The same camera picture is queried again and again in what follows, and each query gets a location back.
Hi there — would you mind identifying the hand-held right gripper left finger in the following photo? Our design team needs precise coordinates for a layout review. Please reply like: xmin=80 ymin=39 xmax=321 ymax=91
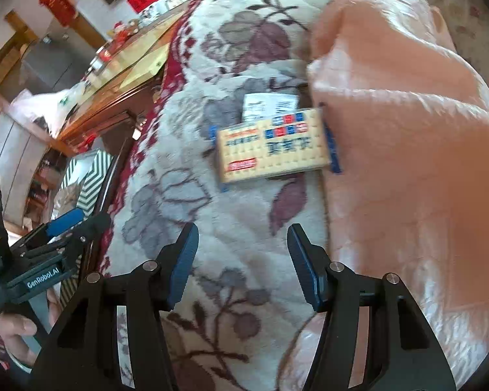
xmin=30 ymin=223 xmax=200 ymax=391

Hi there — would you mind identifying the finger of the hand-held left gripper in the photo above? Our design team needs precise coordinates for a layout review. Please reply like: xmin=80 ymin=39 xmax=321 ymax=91
xmin=8 ymin=208 xmax=84 ymax=254
xmin=24 ymin=213 xmax=113 ymax=262

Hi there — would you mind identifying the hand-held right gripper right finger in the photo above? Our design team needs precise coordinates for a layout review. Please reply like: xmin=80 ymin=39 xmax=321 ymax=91
xmin=287 ymin=223 xmax=457 ymax=391

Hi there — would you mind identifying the yellow cracker packet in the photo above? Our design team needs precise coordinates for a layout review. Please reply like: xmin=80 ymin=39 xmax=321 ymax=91
xmin=210 ymin=106 xmax=343 ymax=190

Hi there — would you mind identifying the person's left hand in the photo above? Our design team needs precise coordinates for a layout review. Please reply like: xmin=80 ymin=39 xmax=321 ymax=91
xmin=0 ymin=315 xmax=39 ymax=369

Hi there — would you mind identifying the white wardrobe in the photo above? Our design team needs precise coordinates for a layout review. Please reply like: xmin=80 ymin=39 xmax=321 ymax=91
xmin=0 ymin=90 xmax=47 ymax=231

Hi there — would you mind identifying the white plastic bag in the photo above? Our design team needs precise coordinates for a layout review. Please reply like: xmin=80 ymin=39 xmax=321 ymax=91
xmin=8 ymin=81 xmax=91 ymax=125

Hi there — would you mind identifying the wooden sideboard with glass top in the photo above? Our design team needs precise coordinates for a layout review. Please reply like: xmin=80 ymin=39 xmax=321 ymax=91
xmin=57 ymin=8 xmax=188 ymax=159

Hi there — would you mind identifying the wooden chair with grey back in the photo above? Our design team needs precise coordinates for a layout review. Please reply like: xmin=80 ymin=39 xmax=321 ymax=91
xmin=0 ymin=10 xmax=82 ymax=94

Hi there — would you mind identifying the peach blanket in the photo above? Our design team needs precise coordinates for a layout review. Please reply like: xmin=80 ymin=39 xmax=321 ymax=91
xmin=285 ymin=0 xmax=489 ymax=391

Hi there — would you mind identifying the white snack packet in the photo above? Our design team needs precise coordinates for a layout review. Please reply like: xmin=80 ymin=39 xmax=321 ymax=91
xmin=242 ymin=93 xmax=301 ymax=123

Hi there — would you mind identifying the red plush doll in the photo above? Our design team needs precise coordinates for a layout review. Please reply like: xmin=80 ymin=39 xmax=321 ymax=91
xmin=106 ymin=20 xmax=140 ymax=44

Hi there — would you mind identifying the red hanging decoration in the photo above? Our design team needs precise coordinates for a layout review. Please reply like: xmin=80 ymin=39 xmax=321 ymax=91
xmin=38 ymin=0 xmax=76 ymax=26

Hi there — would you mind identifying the red floral blanket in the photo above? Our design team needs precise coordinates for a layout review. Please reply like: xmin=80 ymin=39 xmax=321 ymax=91
xmin=94 ymin=0 xmax=386 ymax=391

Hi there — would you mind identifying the pale floral bedsheet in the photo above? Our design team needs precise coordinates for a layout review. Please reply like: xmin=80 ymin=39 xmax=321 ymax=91
xmin=428 ymin=0 xmax=489 ymax=120

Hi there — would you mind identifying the dark wooden bed frame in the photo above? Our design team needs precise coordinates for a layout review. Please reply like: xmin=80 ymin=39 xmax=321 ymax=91
xmin=79 ymin=110 xmax=147 ymax=278

